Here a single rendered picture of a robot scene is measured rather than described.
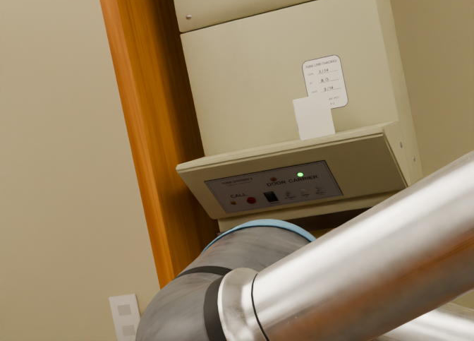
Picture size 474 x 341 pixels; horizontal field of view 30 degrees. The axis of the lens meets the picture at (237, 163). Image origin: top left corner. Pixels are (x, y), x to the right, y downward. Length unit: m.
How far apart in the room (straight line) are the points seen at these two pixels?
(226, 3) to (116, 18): 0.17
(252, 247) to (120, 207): 1.28
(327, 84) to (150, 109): 0.28
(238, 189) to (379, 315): 0.79
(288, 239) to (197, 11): 0.71
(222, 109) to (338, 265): 0.87
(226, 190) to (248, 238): 0.58
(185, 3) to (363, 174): 0.40
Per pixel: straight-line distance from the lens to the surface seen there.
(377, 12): 1.33
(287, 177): 1.30
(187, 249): 1.44
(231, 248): 0.74
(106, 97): 1.99
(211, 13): 1.41
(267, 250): 0.74
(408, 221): 0.54
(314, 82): 1.36
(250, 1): 1.39
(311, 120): 1.27
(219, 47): 1.41
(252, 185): 1.32
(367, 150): 1.24
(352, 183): 1.31
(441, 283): 0.55
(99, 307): 2.09
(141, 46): 1.42
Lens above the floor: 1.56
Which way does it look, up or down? 3 degrees down
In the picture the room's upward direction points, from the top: 12 degrees counter-clockwise
